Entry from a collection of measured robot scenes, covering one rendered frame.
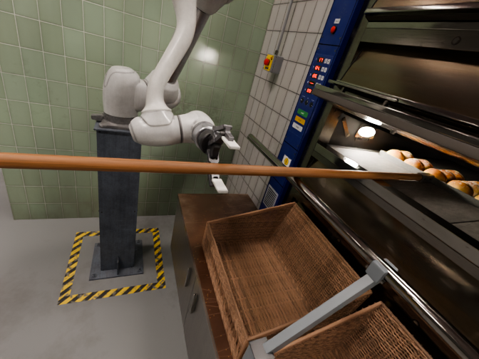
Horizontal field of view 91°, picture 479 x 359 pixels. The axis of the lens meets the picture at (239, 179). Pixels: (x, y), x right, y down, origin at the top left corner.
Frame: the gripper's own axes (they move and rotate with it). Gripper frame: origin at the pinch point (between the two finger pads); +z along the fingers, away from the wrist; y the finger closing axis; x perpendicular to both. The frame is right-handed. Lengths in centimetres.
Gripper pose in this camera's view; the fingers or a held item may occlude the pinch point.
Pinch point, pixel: (227, 169)
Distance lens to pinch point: 64.2
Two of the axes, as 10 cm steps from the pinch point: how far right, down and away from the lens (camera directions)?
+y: -2.5, 8.5, 4.6
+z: 3.6, 5.2, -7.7
